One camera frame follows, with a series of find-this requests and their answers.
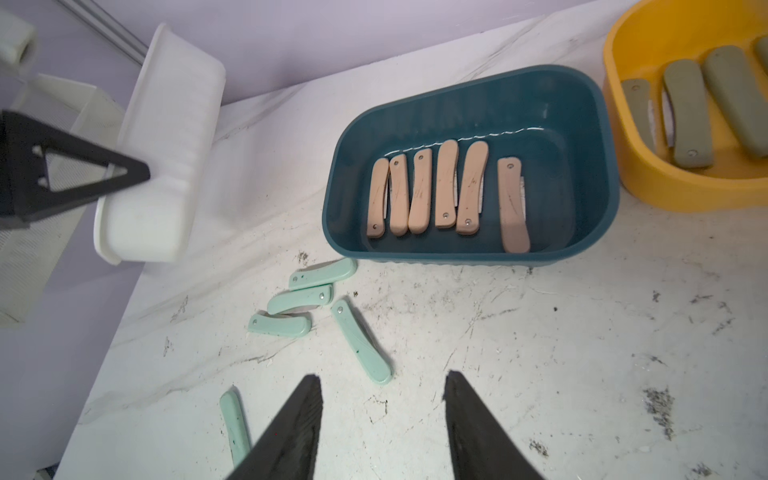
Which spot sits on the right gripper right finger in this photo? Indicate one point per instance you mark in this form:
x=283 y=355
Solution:
x=479 y=446

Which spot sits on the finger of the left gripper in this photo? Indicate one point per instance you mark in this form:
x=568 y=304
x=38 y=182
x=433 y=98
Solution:
x=46 y=171

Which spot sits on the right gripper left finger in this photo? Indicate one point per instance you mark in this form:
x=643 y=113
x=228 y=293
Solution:
x=288 y=447

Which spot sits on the white storage box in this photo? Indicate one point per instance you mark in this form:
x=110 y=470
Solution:
x=169 y=124

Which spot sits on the pink knife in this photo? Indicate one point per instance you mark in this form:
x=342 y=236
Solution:
x=399 y=195
x=420 y=209
x=445 y=202
x=471 y=188
x=512 y=207
x=377 y=201

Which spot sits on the pink knife top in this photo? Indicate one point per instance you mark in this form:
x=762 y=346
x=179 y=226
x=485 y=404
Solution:
x=377 y=201

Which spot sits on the dark teal storage box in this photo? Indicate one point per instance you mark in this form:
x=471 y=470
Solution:
x=552 y=118

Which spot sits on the olive knife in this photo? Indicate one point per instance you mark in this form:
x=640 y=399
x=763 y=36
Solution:
x=685 y=115
x=733 y=86
x=638 y=97
x=760 y=48

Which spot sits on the yellow storage box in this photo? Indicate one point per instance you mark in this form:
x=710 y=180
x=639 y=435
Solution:
x=642 y=42

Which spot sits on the mint knife far left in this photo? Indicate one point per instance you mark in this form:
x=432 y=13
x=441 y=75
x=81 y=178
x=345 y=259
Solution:
x=235 y=422

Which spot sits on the mint knife short middle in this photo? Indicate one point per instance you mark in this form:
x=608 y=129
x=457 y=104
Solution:
x=371 y=360

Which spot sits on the mint knife lower middle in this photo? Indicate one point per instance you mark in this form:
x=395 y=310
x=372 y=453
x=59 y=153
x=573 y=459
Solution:
x=281 y=325

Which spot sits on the mint knife upper middle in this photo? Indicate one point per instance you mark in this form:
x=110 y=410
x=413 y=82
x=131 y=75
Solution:
x=311 y=297

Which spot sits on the mint knife top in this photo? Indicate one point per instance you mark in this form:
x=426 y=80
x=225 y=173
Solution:
x=322 y=274

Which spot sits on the aluminium frame struts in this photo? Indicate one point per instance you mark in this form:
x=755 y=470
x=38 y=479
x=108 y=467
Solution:
x=92 y=15

